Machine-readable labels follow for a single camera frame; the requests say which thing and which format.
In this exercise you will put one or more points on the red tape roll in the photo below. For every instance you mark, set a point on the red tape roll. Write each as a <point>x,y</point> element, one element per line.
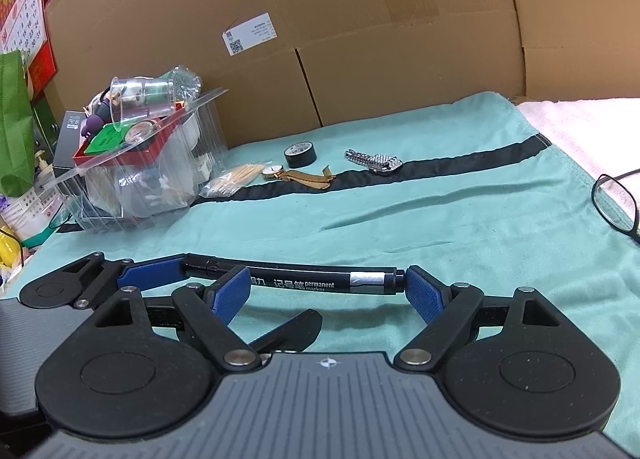
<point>141,131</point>

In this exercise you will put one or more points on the yellow mug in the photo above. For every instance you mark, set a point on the yellow mug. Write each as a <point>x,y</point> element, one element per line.
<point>10,250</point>

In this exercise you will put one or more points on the green paper bag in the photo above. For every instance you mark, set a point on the green paper bag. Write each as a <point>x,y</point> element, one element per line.
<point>17,147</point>

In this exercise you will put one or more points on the gold mesh band watch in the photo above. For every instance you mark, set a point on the gold mesh band watch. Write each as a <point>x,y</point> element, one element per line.
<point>320,181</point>

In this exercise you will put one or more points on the white shipping label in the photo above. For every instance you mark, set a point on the white shipping label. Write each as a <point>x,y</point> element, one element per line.
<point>247,35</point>

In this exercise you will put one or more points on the black small box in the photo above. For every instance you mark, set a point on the black small box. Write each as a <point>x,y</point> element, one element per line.
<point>69,140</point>

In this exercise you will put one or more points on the clear plastic cup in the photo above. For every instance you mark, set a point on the clear plastic cup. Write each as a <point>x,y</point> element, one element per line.
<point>140,98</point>

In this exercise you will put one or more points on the black permanent marker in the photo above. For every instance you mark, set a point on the black permanent marker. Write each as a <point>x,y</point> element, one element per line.
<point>336,279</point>

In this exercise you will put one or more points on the red wall calendar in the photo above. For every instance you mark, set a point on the red wall calendar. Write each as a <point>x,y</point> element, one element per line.
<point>24,29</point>

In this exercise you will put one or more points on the black tape roll white core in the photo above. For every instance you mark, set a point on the black tape roll white core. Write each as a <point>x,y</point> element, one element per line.
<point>300,154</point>

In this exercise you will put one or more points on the black frame eyeglasses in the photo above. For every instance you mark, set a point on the black frame eyeglasses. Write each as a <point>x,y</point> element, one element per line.
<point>616,204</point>

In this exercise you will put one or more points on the teal cloth with black stripe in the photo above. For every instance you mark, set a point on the teal cloth with black stripe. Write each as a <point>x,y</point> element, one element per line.
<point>528,224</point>

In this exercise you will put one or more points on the white basket organizer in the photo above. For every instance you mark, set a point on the white basket organizer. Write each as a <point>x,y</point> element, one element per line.
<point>35,216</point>

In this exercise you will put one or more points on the pink white towel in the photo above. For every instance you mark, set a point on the pink white towel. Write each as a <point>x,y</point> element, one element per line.
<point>596,136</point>

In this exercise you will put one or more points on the large brown cardboard box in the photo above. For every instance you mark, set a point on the large brown cardboard box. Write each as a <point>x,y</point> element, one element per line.
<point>339,60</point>

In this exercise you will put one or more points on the bag of wooden sticks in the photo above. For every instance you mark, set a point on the bag of wooden sticks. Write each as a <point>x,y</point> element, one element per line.
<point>231,181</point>

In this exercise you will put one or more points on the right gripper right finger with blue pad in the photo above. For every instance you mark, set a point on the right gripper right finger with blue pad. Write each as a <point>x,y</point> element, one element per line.
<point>448,312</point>

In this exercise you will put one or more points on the clear plastic storage bin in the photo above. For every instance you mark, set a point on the clear plastic storage bin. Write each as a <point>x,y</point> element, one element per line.
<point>122,198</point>

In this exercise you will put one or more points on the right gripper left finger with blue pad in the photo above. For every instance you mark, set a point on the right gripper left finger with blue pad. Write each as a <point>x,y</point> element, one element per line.
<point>206,317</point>

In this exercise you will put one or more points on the green box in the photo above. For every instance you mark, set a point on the green box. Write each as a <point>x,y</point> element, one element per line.
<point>106,140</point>

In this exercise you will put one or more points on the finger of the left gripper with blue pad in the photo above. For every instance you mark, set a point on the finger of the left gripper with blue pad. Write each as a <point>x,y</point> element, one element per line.
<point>152,274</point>

